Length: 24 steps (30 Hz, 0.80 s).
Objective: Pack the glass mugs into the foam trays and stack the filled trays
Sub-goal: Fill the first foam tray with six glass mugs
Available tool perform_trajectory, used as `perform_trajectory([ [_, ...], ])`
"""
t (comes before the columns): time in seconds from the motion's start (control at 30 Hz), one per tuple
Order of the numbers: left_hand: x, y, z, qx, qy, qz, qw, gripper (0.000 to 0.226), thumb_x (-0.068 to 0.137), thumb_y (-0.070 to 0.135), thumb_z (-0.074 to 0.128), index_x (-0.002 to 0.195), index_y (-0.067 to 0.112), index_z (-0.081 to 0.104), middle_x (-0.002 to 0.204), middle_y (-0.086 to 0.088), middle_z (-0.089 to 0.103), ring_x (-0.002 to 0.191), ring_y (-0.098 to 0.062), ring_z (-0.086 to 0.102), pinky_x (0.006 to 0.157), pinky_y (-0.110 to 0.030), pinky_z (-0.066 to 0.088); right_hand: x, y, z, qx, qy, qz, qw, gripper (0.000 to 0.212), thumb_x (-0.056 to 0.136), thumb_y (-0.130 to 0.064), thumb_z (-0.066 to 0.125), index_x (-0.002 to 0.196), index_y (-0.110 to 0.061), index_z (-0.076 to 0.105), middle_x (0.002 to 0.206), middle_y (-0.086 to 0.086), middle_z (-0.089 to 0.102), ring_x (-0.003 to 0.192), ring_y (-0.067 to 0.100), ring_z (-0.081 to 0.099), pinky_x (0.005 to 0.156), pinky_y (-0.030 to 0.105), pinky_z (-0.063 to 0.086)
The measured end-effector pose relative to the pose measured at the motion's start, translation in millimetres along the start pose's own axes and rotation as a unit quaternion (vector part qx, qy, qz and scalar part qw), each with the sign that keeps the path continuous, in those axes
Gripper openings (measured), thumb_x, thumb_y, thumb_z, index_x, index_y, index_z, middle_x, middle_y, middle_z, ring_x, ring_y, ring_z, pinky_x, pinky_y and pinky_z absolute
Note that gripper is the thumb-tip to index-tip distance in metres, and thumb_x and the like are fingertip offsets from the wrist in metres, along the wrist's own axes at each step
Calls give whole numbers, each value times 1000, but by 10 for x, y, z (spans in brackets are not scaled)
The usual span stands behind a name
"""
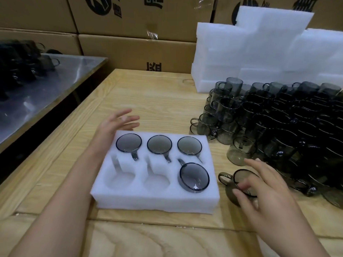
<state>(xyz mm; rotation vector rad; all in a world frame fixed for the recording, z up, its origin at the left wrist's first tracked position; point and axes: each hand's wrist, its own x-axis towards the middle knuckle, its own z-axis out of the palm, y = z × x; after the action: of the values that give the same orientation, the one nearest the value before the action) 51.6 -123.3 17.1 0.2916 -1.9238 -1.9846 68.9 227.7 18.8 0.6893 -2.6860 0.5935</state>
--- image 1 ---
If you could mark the person's right hand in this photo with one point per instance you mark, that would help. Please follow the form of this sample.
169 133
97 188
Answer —
270 206

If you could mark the dark mugs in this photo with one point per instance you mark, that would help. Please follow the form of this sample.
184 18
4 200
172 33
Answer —
18 66

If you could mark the stack of white foam trays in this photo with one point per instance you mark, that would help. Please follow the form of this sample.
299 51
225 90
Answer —
254 50

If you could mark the smoky grey glass cup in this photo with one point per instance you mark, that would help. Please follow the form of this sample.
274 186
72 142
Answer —
231 195
189 145
128 143
159 144
194 177

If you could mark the pile of smoky glass mugs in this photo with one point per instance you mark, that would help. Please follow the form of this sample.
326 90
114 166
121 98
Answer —
294 117

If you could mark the person's left hand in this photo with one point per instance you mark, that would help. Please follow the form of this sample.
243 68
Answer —
110 131

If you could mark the black round object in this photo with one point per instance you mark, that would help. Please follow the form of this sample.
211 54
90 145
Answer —
53 52

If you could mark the white grooved foam tray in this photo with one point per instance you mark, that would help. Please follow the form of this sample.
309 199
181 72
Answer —
155 200

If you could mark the stainless steel table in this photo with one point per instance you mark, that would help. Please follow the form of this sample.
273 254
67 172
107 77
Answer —
59 85

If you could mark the person's left forearm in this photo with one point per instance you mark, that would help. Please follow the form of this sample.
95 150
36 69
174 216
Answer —
59 211

